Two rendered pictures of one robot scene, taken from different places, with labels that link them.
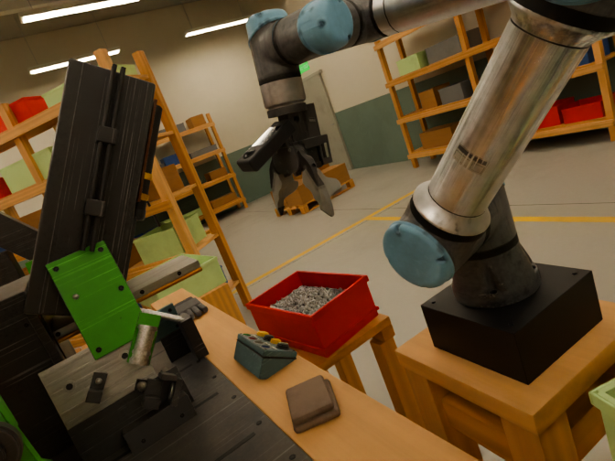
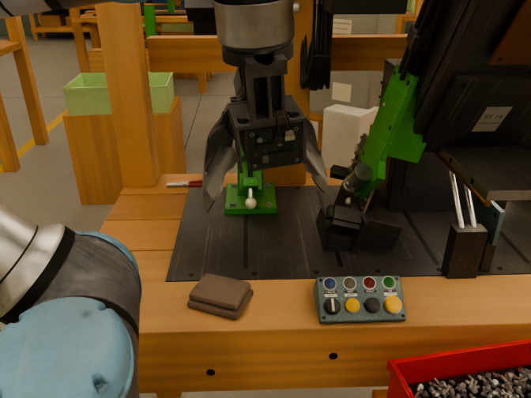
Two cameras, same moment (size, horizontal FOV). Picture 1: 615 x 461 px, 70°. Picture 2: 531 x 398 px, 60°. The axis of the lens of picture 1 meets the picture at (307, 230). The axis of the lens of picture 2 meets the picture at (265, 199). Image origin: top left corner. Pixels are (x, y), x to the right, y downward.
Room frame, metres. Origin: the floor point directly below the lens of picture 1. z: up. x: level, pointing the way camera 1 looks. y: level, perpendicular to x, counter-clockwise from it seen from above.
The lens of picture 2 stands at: (1.01, -0.47, 1.46)
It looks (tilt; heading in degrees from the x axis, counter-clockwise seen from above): 27 degrees down; 115
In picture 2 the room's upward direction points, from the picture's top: straight up
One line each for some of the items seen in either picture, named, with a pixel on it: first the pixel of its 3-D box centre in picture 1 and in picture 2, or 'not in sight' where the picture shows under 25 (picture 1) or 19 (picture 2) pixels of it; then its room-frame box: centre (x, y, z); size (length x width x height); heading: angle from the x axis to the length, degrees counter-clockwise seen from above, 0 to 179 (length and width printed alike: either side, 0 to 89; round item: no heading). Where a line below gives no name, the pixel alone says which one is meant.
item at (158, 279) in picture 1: (119, 298); (480, 153); (1.04, 0.49, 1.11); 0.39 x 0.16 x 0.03; 117
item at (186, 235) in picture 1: (81, 225); not in sight; (3.99, 1.86, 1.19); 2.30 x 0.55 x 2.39; 68
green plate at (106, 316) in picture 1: (98, 295); (402, 122); (0.89, 0.45, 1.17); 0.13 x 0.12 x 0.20; 27
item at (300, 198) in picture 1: (308, 181); not in sight; (7.42, -0.32, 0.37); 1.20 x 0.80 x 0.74; 125
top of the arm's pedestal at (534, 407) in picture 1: (511, 339); not in sight; (0.74, -0.29, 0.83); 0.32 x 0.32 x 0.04; 24
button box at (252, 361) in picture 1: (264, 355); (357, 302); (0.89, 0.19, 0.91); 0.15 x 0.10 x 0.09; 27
